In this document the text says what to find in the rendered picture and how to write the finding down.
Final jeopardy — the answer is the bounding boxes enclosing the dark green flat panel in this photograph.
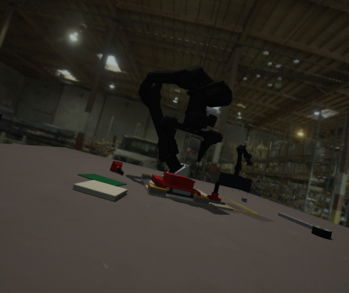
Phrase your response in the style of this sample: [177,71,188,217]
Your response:
[78,174,127,186]

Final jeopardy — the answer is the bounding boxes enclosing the beige flat rectangular slab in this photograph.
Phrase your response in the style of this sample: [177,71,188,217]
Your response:
[73,180,128,201]

